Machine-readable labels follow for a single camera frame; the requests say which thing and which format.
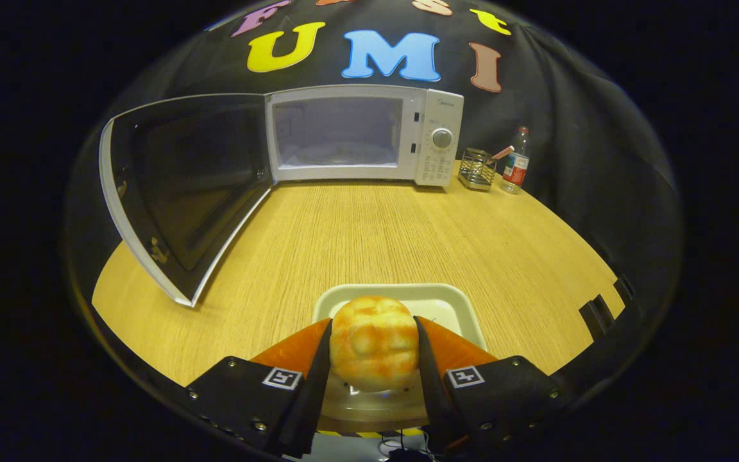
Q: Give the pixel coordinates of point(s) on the yellow black striped tape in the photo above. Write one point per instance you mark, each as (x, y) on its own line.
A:
(369, 434)

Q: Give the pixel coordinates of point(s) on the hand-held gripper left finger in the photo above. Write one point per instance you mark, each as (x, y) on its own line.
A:
(315, 391)

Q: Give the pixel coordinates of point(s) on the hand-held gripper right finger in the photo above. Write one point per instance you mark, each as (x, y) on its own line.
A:
(433, 398)

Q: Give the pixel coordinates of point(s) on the pink striped stick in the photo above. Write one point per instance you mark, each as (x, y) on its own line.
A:
(503, 153)

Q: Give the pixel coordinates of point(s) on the white microwave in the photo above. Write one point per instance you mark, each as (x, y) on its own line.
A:
(437, 115)

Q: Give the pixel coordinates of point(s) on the white square plate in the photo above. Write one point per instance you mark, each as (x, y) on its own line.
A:
(440, 305)

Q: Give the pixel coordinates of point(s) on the black backdrop cloth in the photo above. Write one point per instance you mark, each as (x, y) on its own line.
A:
(568, 96)

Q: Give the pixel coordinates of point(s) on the golden bread bun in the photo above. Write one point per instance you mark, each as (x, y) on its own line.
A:
(373, 343)

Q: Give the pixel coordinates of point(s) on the plastic bottle with red label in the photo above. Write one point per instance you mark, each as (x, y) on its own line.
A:
(516, 167)

